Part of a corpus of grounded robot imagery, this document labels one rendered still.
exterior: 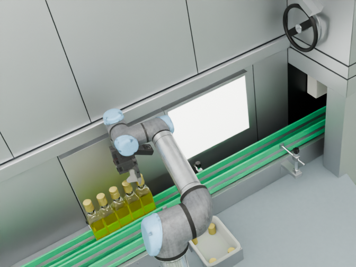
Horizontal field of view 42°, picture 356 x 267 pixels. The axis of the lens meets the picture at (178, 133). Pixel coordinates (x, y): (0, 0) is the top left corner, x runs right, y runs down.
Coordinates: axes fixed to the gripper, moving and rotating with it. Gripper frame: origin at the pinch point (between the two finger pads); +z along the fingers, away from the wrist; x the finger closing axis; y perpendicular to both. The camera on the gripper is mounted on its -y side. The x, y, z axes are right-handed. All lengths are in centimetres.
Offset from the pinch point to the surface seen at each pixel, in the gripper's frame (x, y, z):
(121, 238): 8.3, 16.1, 21.4
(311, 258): 45, -54, 40
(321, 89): -18, -104, 11
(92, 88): -14.4, 4.5, -38.8
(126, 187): 2.6, 6.3, -0.1
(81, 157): -10.0, 18.2, -13.0
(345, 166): 13, -95, 35
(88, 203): 3.6, 22.7, -0.9
